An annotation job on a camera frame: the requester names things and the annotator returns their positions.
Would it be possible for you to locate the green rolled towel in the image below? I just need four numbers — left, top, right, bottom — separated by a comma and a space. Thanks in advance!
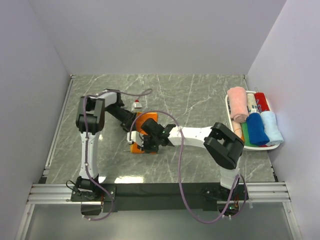
240, 122, 258, 147

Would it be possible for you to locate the red rolled towel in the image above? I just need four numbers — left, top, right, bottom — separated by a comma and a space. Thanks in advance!
254, 92, 270, 113

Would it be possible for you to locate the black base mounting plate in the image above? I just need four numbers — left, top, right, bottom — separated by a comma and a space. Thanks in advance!
70, 182, 248, 215

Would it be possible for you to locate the aluminium frame rail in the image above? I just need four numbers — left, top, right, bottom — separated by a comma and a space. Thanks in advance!
15, 182, 303, 240

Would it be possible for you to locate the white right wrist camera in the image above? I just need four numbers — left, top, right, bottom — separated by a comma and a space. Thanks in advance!
126, 131, 144, 146

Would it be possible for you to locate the dark blue rolled towel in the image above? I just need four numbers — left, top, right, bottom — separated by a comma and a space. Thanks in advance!
246, 112, 270, 146

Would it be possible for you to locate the light blue rolled towel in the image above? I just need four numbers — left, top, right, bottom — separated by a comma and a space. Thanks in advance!
260, 111, 284, 147

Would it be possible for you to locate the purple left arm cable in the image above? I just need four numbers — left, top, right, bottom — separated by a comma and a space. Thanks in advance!
82, 88, 153, 221

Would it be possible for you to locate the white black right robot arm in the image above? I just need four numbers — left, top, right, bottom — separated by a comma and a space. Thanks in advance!
136, 118, 244, 200

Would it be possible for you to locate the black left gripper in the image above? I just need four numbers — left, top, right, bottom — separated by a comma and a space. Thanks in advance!
106, 104, 138, 133

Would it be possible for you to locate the white towel basket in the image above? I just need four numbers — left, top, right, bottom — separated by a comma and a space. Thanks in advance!
224, 94, 280, 152

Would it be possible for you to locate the pink rolled towel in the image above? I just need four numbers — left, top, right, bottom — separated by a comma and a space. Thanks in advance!
227, 86, 249, 123

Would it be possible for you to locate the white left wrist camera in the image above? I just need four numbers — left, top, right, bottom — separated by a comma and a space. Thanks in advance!
131, 99, 142, 110

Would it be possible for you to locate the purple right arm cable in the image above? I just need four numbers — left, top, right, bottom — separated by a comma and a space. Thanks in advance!
129, 110, 248, 224

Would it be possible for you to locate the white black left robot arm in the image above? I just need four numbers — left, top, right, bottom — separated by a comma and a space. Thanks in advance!
73, 88, 137, 201

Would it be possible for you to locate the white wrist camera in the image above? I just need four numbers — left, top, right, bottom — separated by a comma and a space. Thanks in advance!
126, 131, 144, 146
131, 99, 142, 110

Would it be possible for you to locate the cream patterned rolled towel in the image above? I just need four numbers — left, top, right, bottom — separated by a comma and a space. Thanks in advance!
247, 93, 259, 115

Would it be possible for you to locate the grey orange giraffe towel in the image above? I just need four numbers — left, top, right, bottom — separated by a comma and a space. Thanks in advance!
130, 112, 158, 154

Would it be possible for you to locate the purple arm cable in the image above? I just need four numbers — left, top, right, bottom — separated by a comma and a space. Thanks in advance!
82, 88, 153, 221
129, 110, 248, 224

